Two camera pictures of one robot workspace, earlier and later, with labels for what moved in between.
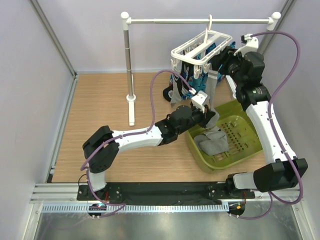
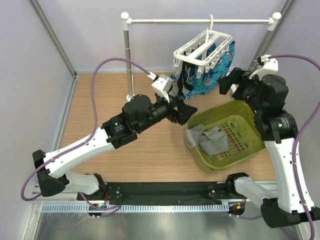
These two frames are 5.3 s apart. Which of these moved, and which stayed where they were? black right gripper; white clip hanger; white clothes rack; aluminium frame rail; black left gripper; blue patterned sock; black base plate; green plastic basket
Moved: blue patterned sock; black right gripper; black left gripper
Stayed: white clothes rack; green plastic basket; aluminium frame rail; white clip hanger; black base plate
